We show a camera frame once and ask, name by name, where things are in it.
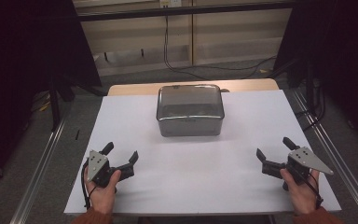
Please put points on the clear plastic box with lid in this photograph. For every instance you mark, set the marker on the clear plastic box with lid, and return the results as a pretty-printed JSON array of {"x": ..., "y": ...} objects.
[{"x": 189, "y": 105}]

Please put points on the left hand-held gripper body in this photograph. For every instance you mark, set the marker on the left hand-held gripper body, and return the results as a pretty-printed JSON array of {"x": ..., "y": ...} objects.
[{"x": 98, "y": 165}]

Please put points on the black curtain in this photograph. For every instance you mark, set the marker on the black curtain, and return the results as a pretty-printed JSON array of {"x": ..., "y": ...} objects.
[
  {"x": 338, "y": 46},
  {"x": 18, "y": 62}
]

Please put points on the wooden upright post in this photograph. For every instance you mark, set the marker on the wooden upright post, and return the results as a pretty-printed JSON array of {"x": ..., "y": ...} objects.
[{"x": 193, "y": 34}]

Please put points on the metal floor rail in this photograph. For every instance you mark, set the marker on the metal floor rail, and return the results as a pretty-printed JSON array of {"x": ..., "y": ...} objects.
[
  {"x": 40, "y": 174},
  {"x": 341, "y": 161}
]

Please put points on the black horizontal bar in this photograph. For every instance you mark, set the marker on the black horizontal bar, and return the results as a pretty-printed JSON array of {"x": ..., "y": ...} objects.
[{"x": 183, "y": 11}]

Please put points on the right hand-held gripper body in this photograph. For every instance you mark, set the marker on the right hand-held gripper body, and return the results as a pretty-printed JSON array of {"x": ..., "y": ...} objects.
[{"x": 304, "y": 158}]

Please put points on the white sheet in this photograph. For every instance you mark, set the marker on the white sheet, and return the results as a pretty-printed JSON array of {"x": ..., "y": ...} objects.
[{"x": 199, "y": 174}]

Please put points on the black peg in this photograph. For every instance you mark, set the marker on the black peg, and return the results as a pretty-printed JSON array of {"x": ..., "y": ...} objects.
[{"x": 106, "y": 56}]

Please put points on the black stand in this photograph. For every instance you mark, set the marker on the black stand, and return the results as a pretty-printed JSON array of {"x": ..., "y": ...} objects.
[
  {"x": 309, "y": 84},
  {"x": 55, "y": 102}
]

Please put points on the person's right hand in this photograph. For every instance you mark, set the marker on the person's right hand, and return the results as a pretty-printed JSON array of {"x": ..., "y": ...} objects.
[{"x": 303, "y": 196}]

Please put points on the white power strip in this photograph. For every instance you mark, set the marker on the white power strip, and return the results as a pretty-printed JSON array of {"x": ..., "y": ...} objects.
[{"x": 171, "y": 3}]

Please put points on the person's left hand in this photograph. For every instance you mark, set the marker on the person's left hand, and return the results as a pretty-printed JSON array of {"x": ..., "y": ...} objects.
[{"x": 102, "y": 197}]

